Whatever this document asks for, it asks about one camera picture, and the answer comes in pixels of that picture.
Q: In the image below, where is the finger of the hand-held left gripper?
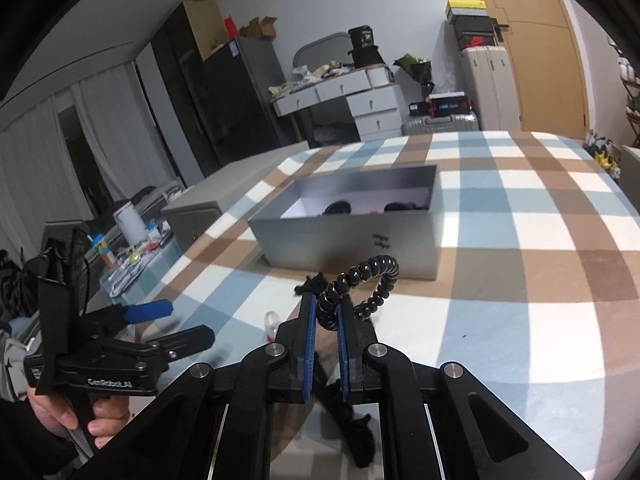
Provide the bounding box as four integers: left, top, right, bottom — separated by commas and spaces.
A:
80, 299, 175, 337
102, 324, 216, 367

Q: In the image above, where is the person's left forearm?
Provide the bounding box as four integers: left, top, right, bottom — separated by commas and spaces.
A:
0, 396, 94, 480

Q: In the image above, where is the wooden door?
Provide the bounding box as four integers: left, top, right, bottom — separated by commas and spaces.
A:
456, 0, 589, 139

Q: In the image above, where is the white desk with drawers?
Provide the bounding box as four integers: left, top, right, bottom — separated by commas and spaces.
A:
270, 64, 409, 144

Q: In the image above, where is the desk clutter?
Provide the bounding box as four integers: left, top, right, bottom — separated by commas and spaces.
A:
269, 59, 352, 97

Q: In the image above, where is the grey cardboard box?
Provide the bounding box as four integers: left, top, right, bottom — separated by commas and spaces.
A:
247, 163, 445, 282

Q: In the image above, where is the yellow and black shoebox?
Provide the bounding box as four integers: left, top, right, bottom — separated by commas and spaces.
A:
445, 0, 487, 24

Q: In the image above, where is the bamboo shoe rack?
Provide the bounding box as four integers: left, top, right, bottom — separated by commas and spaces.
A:
607, 35, 640, 148

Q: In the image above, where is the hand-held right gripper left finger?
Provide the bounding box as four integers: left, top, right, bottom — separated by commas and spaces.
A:
87, 293, 321, 480

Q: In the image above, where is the black and red box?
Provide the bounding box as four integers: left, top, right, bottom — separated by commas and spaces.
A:
408, 90, 474, 117

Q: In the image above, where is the black shoebox with red print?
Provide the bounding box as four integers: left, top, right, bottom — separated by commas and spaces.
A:
455, 33, 496, 52

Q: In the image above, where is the open cardboard box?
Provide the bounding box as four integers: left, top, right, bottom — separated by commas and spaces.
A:
238, 15, 279, 41

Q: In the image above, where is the dark refrigerator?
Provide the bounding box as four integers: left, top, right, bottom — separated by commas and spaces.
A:
201, 37, 297, 167

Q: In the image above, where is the white bottle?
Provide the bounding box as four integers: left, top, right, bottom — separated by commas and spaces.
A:
112, 203, 146, 247

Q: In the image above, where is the pile of shoes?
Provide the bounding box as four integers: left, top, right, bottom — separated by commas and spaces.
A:
582, 129, 624, 172

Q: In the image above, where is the silver suitcase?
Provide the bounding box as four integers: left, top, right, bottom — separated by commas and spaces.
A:
400, 112, 482, 136

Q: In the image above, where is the white curtain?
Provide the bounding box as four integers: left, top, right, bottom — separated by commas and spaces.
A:
0, 79, 110, 321

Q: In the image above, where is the flower bouquet in black wrap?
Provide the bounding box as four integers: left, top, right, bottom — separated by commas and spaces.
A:
393, 53, 434, 97

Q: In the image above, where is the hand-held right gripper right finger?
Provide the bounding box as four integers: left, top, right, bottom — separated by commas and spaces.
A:
336, 304, 586, 480

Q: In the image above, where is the white suitcase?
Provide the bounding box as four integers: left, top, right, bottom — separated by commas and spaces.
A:
459, 45, 522, 132

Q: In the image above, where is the black carton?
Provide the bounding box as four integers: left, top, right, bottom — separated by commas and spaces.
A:
347, 24, 376, 52

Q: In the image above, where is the dark wooden wardrobe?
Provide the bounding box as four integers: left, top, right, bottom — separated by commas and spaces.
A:
149, 0, 227, 182

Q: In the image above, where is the person's left hand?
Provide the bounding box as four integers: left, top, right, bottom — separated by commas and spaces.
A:
27, 387, 132, 451

